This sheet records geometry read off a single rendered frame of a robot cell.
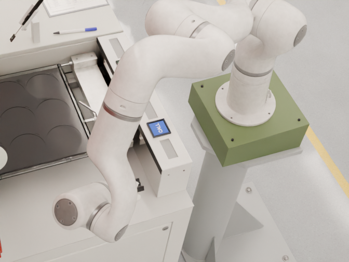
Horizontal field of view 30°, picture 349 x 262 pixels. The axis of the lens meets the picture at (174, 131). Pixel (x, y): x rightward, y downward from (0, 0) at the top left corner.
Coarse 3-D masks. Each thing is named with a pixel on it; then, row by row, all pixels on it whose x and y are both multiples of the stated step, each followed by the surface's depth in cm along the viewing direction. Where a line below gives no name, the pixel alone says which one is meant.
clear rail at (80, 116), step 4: (60, 64) 208; (60, 68) 207; (60, 72) 206; (64, 76) 205; (64, 80) 204; (68, 84) 203; (68, 88) 202; (68, 92) 202; (72, 92) 201; (72, 96) 200; (72, 100) 199; (76, 108) 197; (80, 112) 197; (80, 116) 196; (80, 120) 195; (84, 120) 195; (84, 124) 194; (84, 128) 193; (88, 128) 193; (88, 132) 192; (88, 136) 191
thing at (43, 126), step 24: (48, 72) 205; (0, 96) 197; (24, 96) 198; (48, 96) 199; (0, 120) 191; (24, 120) 192; (48, 120) 194; (72, 120) 195; (0, 144) 186; (24, 144) 187; (48, 144) 188; (72, 144) 189
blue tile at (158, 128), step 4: (152, 124) 189; (156, 124) 189; (160, 124) 190; (164, 124) 190; (152, 128) 188; (156, 128) 188; (160, 128) 189; (164, 128) 189; (156, 132) 188; (160, 132) 188; (164, 132) 188
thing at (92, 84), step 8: (96, 64) 213; (80, 72) 210; (88, 72) 210; (96, 72) 211; (80, 80) 208; (88, 80) 208; (96, 80) 208; (104, 80) 209; (80, 88) 208; (88, 88) 206; (96, 88) 206; (104, 88) 207; (88, 96) 204; (96, 96) 204; (104, 96) 205; (88, 104) 203; (96, 104) 202
